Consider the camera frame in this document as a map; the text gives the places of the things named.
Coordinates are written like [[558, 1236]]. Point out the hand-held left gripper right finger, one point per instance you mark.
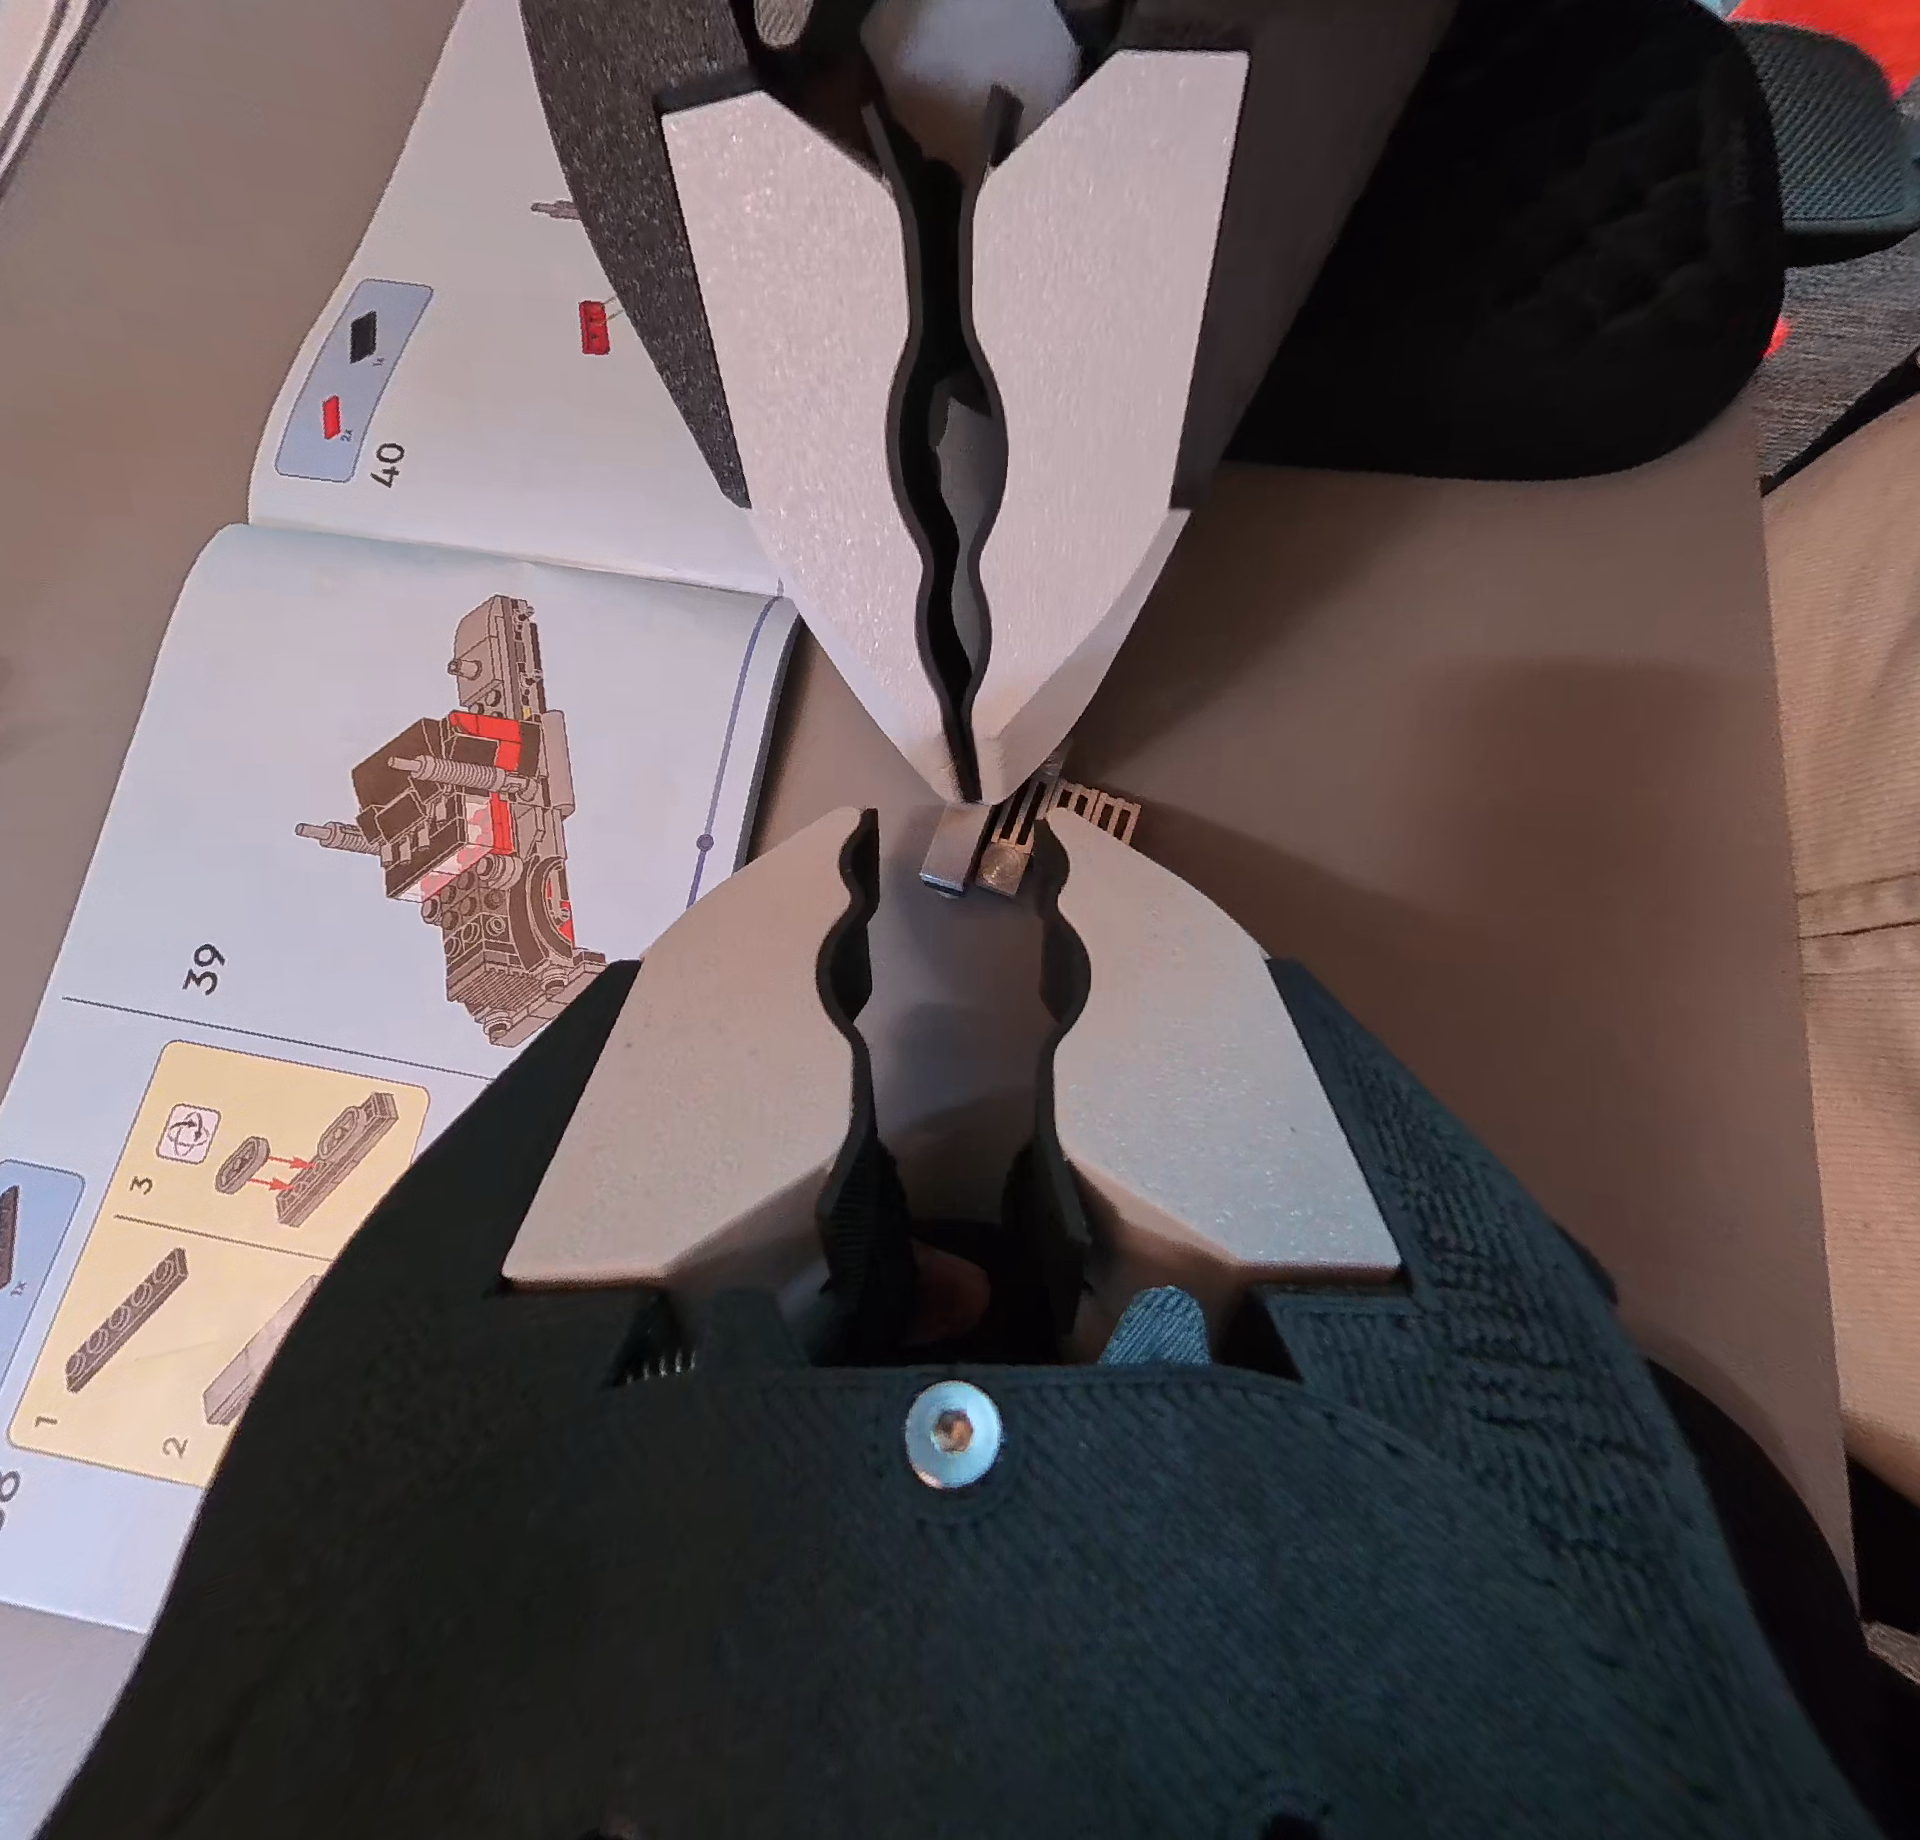
[[1200, 1090]]

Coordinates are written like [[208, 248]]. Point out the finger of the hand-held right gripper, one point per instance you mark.
[[1110, 371], [795, 371]]

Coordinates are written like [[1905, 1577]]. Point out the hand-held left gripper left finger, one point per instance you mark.
[[706, 1090]]

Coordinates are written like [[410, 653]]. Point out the black wrist rest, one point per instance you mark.
[[1576, 251]]

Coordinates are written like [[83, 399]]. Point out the open instruction booklet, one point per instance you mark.
[[301, 670]]

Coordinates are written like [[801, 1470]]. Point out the black office chair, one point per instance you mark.
[[1830, 145]]

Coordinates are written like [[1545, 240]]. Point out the person's cream hoodie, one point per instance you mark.
[[1861, 670]]

